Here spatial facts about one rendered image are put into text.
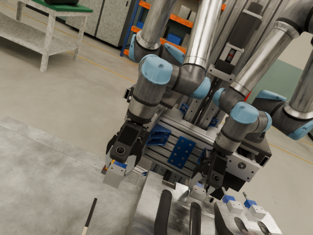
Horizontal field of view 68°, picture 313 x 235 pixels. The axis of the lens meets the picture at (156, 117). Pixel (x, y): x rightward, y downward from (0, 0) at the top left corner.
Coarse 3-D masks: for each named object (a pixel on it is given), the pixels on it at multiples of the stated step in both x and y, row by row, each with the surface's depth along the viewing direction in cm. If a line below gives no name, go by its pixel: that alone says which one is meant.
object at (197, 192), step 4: (196, 184) 87; (200, 184) 88; (192, 188) 83; (196, 188) 83; (200, 188) 84; (192, 192) 81; (196, 192) 81; (200, 192) 82; (204, 192) 83; (192, 196) 82; (196, 196) 82; (200, 196) 82; (204, 196) 81; (200, 200) 82
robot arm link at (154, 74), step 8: (152, 56) 58; (144, 64) 57; (152, 64) 55; (160, 64) 55; (168, 64) 57; (144, 72) 56; (152, 72) 55; (160, 72) 55; (168, 72) 56; (144, 80) 57; (152, 80) 56; (160, 80) 56; (168, 80) 58; (136, 88) 59; (144, 88) 57; (152, 88) 57; (160, 88) 58; (136, 96) 59; (144, 96) 58; (152, 96) 58; (160, 96) 60; (152, 104) 59
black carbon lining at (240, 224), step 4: (236, 220) 86; (240, 220) 87; (236, 224) 84; (240, 224) 86; (244, 224) 85; (260, 224) 89; (264, 224) 90; (240, 228) 84; (244, 228) 84; (260, 228) 87; (264, 228) 88; (264, 232) 87; (268, 232) 87
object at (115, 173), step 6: (114, 162) 74; (108, 168) 69; (114, 168) 70; (120, 168) 71; (108, 174) 69; (114, 174) 69; (120, 174) 69; (108, 180) 70; (114, 180) 69; (120, 180) 69; (114, 186) 70
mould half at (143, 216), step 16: (160, 176) 85; (144, 192) 76; (160, 192) 78; (176, 192) 81; (144, 208) 71; (176, 208) 75; (208, 208) 80; (144, 224) 64; (176, 224) 70; (208, 224) 75
